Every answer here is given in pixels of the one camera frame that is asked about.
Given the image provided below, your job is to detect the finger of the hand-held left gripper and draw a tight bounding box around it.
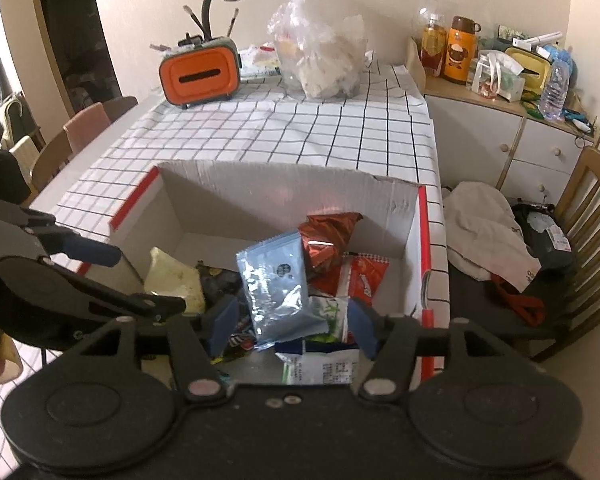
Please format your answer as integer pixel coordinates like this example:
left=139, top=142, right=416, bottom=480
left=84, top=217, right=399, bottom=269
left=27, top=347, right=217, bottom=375
left=0, top=255, right=187, bottom=325
left=7, top=206, right=122, bottom=268

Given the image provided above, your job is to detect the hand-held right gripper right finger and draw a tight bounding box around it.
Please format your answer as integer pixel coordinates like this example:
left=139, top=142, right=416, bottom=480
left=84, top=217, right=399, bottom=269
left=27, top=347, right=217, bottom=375
left=347, top=299, right=513, bottom=402

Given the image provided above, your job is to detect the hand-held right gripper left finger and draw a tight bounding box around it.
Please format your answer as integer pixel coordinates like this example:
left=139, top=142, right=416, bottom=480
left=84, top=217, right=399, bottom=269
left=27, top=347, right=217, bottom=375
left=80, top=294, right=242, bottom=403

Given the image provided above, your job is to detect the green snack packet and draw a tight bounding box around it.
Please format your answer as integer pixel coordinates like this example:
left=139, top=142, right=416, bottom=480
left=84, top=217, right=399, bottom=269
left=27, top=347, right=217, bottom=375
left=307, top=296, right=353, bottom=345

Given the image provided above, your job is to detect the red checkered snack packet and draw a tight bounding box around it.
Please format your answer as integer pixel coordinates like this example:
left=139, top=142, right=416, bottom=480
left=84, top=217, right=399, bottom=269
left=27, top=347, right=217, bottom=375
left=310, top=254, right=391, bottom=311

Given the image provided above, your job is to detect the blue white snack packet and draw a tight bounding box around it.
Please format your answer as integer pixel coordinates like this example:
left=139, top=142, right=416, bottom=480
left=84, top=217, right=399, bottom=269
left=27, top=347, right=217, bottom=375
left=275, top=340, right=362, bottom=386

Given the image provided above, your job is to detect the silver blue foil packet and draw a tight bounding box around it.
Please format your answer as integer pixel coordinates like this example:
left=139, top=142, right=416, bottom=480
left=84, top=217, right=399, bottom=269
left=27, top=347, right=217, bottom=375
left=236, top=230, right=331, bottom=352

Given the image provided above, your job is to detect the yellow snack packet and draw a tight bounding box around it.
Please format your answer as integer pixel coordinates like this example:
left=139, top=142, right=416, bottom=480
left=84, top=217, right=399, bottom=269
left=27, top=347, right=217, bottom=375
left=144, top=246, right=207, bottom=316

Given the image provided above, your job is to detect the copper foil snack bag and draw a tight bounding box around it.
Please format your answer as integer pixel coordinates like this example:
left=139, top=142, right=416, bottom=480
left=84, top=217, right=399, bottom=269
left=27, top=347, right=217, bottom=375
left=298, top=211, right=364, bottom=281

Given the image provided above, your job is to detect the red cardboard box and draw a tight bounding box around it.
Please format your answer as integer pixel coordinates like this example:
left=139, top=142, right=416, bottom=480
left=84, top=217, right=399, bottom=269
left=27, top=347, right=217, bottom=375
left=75, top=159, right=453, bottom=386

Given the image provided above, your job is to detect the black striped snack packet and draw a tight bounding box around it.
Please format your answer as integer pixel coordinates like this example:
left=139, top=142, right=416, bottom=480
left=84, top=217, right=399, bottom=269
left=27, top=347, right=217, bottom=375
left=210, top=327, right=258, bottom=363

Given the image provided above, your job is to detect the dark cloth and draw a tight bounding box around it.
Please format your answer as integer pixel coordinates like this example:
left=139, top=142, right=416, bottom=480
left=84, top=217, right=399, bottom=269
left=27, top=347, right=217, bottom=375
left=0, top=107, right=33, bottom=207

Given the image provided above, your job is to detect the wooden chair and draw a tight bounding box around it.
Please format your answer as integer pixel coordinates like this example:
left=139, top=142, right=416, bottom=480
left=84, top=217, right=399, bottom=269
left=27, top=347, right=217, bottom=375
left=450, top=146, right=600, bottom=363
left=30, top=95, right=140, bottom=193

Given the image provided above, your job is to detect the cream chair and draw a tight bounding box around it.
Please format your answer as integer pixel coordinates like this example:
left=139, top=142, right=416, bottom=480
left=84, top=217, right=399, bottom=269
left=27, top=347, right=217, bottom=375
left=2, top=92, right=46, bottom=181

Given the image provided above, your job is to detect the white cloth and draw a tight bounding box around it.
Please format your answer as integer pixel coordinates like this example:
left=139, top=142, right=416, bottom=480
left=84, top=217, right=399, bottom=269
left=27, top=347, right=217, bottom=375
left=442, top=181, right=543, bottom=293

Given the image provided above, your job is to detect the black bag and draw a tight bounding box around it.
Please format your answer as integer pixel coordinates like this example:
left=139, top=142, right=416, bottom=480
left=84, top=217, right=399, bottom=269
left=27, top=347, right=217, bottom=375
left=511, top=201, right=578, bottom=273

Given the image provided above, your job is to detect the white checkered tablecloth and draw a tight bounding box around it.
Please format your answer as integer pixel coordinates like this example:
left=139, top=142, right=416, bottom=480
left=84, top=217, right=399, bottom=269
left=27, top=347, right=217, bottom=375
left=0, top=57, right=453, bottom=466

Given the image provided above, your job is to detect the orange green tissue box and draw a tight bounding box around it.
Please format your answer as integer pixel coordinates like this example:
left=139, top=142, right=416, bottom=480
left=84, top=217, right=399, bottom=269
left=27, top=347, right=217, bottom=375
left=159, top=35, right=242, bottom=110

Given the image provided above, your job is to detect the white cabinet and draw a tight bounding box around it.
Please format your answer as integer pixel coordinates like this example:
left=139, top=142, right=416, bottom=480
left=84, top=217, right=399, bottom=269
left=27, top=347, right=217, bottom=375
left=422, top=87, right=600, bottom=201

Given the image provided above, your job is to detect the white patterned packet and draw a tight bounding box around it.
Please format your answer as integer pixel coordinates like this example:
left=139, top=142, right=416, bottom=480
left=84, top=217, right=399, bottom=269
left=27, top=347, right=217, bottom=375
left=239, top=44, right=283, bottom=81

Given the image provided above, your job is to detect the clear plastic bag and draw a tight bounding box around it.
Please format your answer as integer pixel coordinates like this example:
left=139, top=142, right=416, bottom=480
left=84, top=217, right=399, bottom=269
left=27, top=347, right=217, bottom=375
left=267, top=0, right=373, bottom=100

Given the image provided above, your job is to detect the white plastic bag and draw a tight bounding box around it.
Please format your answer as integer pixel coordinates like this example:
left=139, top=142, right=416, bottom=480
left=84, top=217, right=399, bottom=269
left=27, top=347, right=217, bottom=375
left=472, top=50, right=526, bottom=103

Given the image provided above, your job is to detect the amber bottle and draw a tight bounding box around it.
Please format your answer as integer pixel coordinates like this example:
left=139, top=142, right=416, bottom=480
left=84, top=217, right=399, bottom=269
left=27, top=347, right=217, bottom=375
left=419, top=7, right=448, bottom=77

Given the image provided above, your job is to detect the orange thermos bottle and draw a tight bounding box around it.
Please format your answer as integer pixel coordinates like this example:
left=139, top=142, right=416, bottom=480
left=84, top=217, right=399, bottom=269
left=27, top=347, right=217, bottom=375
left=442, top=15, right=482, bottom=86

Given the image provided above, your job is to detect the clear water bottle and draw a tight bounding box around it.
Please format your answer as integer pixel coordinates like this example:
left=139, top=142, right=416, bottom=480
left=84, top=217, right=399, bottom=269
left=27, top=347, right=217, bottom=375
left=537, top=57, right=571, bottom=121

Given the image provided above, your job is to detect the yellow box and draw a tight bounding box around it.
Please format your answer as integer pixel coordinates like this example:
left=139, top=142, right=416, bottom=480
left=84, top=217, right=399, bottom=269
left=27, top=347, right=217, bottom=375
left=504, top=46, right=553, bottom=93

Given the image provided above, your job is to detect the light blue pack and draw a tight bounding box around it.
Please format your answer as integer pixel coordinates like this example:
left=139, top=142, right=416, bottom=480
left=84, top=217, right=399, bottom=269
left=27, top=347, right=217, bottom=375
left=540, top=44, right=578, bottom=81

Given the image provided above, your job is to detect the white tube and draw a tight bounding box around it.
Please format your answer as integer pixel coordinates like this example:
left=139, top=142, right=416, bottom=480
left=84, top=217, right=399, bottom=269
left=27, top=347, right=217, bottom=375
left=512, top=30, right=565, bottom=51

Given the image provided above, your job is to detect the red strap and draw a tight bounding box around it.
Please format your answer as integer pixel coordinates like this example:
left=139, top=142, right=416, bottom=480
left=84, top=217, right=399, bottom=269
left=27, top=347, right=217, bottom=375
left=490, top=272, right=548, bottom=328

